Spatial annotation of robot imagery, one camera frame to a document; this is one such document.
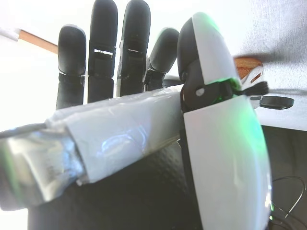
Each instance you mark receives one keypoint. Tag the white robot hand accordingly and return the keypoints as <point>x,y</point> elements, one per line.
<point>223,155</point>

